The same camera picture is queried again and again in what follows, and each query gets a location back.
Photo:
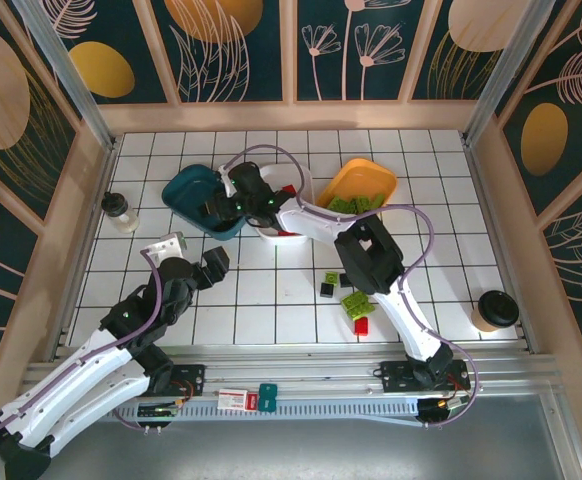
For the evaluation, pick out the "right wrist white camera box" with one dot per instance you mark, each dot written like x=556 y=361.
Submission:
x=226 y=182

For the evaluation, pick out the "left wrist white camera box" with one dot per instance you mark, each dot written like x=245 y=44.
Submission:
x=168 y=247

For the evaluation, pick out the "paper cup with black lid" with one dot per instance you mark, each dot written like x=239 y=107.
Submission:
x=497 y=309

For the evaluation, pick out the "red and white label card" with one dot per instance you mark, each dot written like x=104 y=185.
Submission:
x=236 y=400

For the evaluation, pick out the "white plastic container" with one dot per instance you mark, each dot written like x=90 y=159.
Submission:
x=301 y=177

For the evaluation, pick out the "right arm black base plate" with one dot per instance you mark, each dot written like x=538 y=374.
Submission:
x=393 y=375

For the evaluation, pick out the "aluminium frame post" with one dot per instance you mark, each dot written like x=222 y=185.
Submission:
x=506 y=70
x=71 y=80

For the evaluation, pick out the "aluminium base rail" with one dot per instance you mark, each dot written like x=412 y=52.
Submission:
x=296 y=372

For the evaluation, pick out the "long red lego brick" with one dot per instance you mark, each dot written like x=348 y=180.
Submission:
x=288 y=189

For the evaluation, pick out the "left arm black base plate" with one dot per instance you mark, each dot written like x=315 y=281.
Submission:
x=191 y=375

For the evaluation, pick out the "teal plastic tag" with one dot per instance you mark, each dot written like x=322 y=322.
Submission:
x=267 y=397

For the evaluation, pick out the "orange plastic container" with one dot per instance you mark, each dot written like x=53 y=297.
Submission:
x=361 y=177

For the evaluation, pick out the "long green lego brick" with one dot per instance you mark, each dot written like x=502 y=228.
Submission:
x=340 y=204
x=378 y=200
x=355 y=299
x=362 y=205
x=359 y=312

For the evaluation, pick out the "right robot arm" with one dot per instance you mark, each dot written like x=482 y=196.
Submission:
x=411 y=325

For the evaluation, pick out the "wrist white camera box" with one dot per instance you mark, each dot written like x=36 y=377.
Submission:
x=226 y=182
x=168 y=247

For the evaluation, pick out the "small red lego brick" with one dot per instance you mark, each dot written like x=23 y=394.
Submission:
x=361 y=326
x=296 y=233

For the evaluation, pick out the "teal plastic container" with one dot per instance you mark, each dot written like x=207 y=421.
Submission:
x=186 y=192

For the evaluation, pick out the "small green lego brick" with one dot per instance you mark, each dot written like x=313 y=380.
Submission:
x=330 y=276

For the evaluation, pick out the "small black lego brick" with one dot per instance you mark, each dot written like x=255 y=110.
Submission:
x=327 y=290
x=345 y=280

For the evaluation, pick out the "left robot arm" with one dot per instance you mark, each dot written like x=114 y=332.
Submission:
x=71 y=380

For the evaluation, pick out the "glass jar with black lid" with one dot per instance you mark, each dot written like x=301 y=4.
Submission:
x=116 y=205

